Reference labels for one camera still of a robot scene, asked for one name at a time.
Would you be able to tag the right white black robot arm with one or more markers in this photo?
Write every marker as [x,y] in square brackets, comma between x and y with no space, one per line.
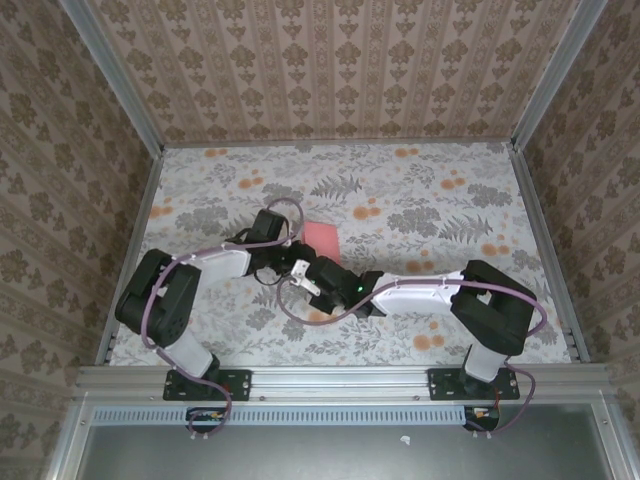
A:
[500,310]

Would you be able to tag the grey metal panel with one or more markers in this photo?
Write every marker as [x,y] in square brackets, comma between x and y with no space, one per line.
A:
[325,455]

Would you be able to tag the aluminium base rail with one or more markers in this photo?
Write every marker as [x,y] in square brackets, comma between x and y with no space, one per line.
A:
[340,382]

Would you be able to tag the aluminium side rail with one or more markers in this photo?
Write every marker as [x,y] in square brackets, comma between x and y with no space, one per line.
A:
[548,250]
[132,255]

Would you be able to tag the right white camera bracket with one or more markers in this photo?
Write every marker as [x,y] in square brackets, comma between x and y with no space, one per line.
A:
[302,270]

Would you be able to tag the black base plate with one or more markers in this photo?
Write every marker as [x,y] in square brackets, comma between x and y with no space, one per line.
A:
[440,385]
[240,385]

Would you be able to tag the small white paper scrap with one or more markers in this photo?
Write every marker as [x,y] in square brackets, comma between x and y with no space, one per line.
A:
[405,440]

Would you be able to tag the small connector board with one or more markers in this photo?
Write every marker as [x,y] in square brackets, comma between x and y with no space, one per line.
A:
[482,415]
[205,416]

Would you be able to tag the aluminium lower frame strut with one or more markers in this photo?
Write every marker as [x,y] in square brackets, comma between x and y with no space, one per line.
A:
[612,440]
[70,440]

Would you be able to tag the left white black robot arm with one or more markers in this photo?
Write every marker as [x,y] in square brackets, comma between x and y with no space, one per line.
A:
[160,300]

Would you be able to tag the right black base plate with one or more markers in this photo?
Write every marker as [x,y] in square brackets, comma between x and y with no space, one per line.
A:
[440,385]

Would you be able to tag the floral table cover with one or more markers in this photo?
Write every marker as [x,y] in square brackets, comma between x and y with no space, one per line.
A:
[350,345]

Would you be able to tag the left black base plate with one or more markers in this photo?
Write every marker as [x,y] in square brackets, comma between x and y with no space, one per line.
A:
[240,385]

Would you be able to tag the aluminium corner post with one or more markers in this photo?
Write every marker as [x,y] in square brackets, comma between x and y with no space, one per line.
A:
[120,80]
[556,75]

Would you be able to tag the pink cloth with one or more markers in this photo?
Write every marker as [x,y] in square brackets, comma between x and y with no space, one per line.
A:
[322,237]

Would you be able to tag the aluminium table edge rail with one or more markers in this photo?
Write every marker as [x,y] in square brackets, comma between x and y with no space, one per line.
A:
[340,143]

